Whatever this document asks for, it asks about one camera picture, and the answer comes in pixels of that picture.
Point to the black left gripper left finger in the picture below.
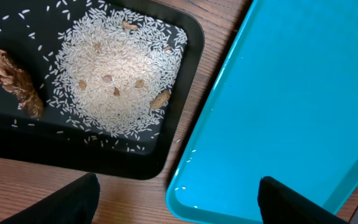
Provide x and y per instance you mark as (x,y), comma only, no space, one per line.
(76,202)

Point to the black food waste tray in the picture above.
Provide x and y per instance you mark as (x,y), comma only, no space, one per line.
(73,140)

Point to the teal serving tray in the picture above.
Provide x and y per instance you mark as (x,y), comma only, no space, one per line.
(285,105)

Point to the pile of white rice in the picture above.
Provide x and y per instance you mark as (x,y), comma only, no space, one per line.
(111,69)

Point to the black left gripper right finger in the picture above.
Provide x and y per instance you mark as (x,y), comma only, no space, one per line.
(280,204)

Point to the brown food scrap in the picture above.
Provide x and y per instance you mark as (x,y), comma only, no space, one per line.
(17,81)

